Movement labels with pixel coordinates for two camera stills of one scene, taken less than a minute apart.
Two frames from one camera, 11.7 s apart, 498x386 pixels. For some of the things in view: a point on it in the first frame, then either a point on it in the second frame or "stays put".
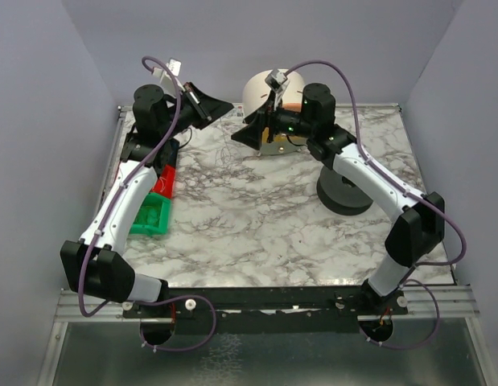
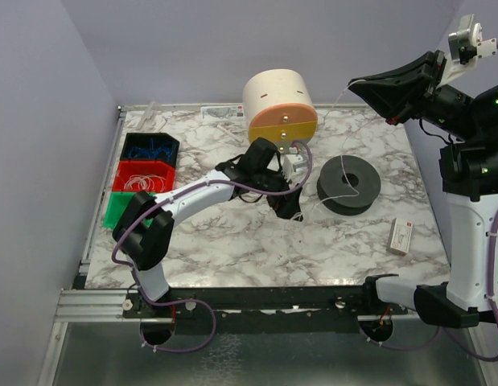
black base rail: x=266 y=310 stays put
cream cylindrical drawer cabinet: x=257 y=92 stays put
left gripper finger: x=210 y=108 -> x=286 y=205
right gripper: x=267 y=123 -> x=430 y=89
